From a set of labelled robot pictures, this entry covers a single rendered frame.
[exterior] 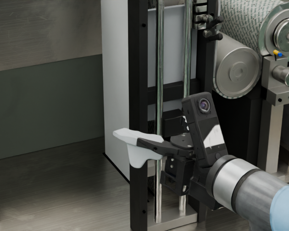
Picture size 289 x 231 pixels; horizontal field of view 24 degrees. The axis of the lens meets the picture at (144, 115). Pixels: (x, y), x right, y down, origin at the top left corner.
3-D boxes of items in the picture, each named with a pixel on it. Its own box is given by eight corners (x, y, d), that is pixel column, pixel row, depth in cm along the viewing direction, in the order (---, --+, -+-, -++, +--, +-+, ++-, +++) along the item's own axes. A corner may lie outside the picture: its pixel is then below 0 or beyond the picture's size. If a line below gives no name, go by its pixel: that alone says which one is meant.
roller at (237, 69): (214, 101, 151) (217, 52, 145) (163, 64, 171) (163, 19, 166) (259, 92, 155) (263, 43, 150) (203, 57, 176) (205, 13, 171)
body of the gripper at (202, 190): (155, 181, 109) (205, 214, 101) (161, 133, 106) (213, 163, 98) (189, 172, 114) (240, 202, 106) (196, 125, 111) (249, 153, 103)
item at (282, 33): (291, 13, 148) (309, 31, 152) (286, 11, 149) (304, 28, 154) (271, 41, 148) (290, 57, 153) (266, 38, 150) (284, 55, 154)
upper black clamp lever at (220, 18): (219, 22, 120) (217, 15, 120) (206, 30, 124) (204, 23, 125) (225, 21, 120) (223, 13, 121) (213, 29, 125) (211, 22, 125)
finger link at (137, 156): (105, 164, 109) (159, 176, 107) (108, 131, 107) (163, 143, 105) (111, 157, 112) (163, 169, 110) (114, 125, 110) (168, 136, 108)
